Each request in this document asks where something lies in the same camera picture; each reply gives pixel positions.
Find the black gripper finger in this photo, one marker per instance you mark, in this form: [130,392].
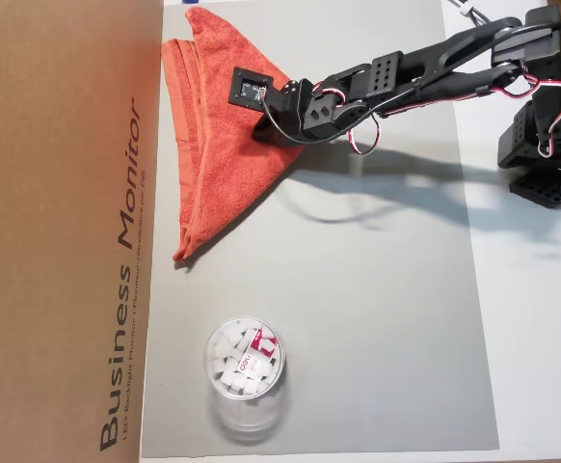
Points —
[266,132]

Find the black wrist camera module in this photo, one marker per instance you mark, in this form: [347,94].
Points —
[251,90]

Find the clear jar with white cubes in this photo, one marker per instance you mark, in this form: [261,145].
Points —
[242,366]

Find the orange terry towel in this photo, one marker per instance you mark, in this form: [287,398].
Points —
[222,169]

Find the brown cardboard monitor box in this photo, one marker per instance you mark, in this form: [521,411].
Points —
[44,241]

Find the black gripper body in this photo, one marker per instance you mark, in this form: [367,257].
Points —
[294,112]

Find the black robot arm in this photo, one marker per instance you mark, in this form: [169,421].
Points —
[454,67]

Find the grey desk mat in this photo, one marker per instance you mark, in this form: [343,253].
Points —
[333,313]

